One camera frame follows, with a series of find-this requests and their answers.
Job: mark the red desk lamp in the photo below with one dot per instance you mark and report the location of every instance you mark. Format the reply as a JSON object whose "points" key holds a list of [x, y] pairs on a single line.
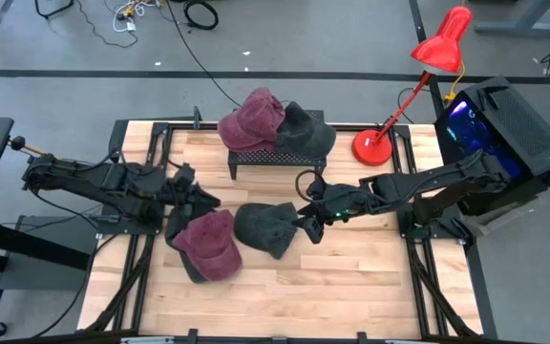
{"points": [[373, 148]]}

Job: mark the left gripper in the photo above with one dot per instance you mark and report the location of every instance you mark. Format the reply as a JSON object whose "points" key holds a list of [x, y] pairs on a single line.
{"points": [[179, 188]]}

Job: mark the maroon baseball cap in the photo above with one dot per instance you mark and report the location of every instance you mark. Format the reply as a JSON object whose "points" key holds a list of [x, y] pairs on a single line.
{"points": [[208, 243]]}

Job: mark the black perforated metal stand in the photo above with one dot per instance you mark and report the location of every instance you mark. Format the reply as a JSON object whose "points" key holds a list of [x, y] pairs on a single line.
{"points": [[275, 158]]}

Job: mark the grey desk foot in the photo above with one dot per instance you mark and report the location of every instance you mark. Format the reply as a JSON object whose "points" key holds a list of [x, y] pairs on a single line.
{"points": [[518, 27]]}

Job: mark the small black clamp block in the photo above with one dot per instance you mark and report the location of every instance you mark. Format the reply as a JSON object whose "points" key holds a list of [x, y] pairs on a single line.
{"points": [[192, 336], [362, 337]]}

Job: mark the black computer tower blue light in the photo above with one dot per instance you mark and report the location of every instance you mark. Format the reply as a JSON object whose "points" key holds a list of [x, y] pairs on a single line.
{"points": [[518, 124]]}

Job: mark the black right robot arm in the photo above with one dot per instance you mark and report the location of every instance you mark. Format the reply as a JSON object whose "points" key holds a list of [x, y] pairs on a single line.
{"points": [[428, 181]]}

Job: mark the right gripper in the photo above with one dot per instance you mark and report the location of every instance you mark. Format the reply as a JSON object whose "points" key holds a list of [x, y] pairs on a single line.
{"points": [[342, 203]]}

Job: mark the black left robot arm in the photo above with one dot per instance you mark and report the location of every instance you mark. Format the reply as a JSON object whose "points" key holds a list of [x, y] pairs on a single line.
{"points": [[79, 179]]}

